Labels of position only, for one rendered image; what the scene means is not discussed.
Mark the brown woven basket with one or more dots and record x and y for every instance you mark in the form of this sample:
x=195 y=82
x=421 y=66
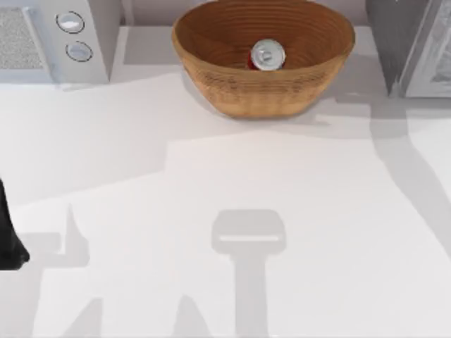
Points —
x=262 y=93

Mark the red and white can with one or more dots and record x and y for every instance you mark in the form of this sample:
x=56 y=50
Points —
x=267 y=55

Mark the microwave knob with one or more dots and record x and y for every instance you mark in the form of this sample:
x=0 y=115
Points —
x=79 y=51
x=70 y=22

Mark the pale microwave oven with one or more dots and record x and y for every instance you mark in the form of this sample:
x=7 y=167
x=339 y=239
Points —
x=42 y=42

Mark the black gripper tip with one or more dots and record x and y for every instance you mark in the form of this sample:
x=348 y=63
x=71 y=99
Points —
x=8 y=243

